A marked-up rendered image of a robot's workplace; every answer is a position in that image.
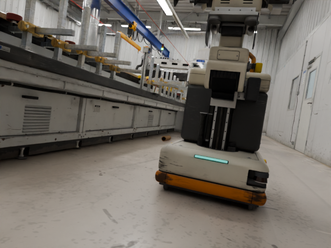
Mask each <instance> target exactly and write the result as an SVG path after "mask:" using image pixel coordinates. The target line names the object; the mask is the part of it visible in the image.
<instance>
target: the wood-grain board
mask: <svg viewBox="0 0 331 248"><path fill-rule="evenodd" d="M0 18H2V19H4V20H7V19H6V14H4V13H1V12H0ZM7 21H9V20H7ZM9 22H11V21H9ZM53 38H55V37H48V39H50V40H52V39H53ZM126 73H127V74H129V75H131V76H134V77H136V78H138V76H137V75H135V74H133V73H129V72H126Z"/></svg>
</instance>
